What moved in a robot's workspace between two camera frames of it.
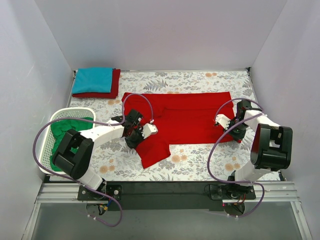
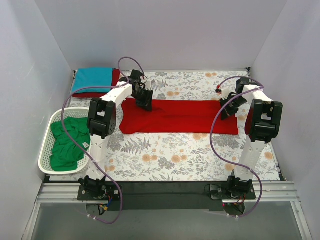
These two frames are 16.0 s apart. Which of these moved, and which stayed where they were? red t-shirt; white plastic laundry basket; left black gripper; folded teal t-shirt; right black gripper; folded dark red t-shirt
Moved: left black gripper; right black gripper; red t-shirt
Stayed: folded teal t-shirt; white plastic laundry basket; folded dark red t-shirt
